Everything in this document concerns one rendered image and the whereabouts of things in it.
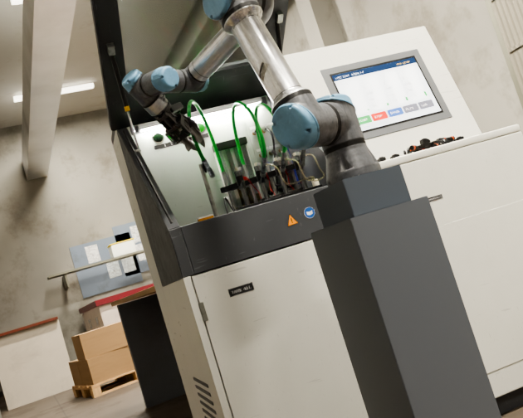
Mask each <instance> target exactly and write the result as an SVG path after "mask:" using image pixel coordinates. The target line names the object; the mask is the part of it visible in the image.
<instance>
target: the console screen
mask: <svg viewBox="0 0 523 418"><path fill-rule="evenodd" d="M320 73H321V74H322V77H323V79H324V81H325V83H326V85H327V88H328V90H329V92H330V94H331V95H332V94H344V95H348V96H349V97H350V98H351V100H352V102H353V105H354V107H355V109H356V114H357V117H358V120H359V124H360V127H361V129H362V132H363V135H364V139H365V140H366V139H372V138H376V137H379V136H382V135H385V134H391V133H395V132H398V131H401V130H405V129H410V128H413V127H417V126H420V125H424V124H429V123H432V122H436V121H439V120H442V119H448V118H451V117H452V115H451V113H450V111H449V109H448V107H447V105H446V103H445V101H444V99H443V97H442V96H441V94H440V92H439V90H438V88H437V86H436V84H435V82H434V80H433V78H432V77H431V75H430V73H429V71H428V68H427V67H426V65H425V63H424V61H423V59H422V57H421V56H420V54H419V52H418V49H415V50H411V51H404V52H400V53H396V54H392V55H388V56H381V57H378V58H374V59H370V60H366V61H359V62H355V63H351V64H348V65H343V66H336V67H333V68H329V69H325V70H320Z"/></svg>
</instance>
